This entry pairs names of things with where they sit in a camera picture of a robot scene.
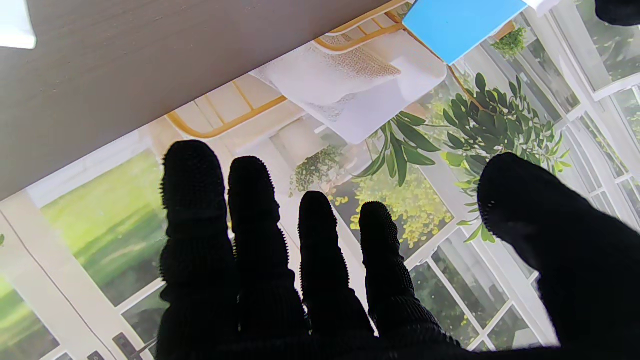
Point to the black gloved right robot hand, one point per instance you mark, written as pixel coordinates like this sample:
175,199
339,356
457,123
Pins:
200,280

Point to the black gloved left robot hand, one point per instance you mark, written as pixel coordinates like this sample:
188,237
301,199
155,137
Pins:
622,11

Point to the blue file box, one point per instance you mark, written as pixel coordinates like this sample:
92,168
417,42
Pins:
460,27

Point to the red-lined white paper sheet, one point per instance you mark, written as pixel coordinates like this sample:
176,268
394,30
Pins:
15,22

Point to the printed garden room backdrop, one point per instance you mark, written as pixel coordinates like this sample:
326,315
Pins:
360,110

